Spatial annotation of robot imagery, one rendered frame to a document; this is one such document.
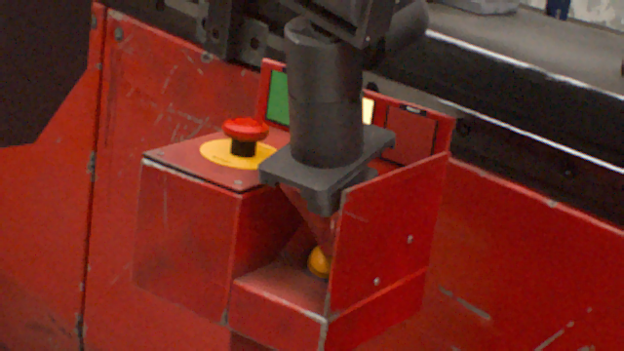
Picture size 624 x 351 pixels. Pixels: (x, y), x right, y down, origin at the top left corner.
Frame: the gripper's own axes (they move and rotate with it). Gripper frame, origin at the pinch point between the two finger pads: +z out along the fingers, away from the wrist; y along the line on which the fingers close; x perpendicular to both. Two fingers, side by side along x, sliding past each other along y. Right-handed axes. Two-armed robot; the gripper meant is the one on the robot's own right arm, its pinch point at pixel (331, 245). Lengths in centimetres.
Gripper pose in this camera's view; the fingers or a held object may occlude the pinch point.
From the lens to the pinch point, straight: 99.9
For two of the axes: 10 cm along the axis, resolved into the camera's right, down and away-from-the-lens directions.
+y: 5.9, -4.5, 6.7
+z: 0.4, 8.5, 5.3
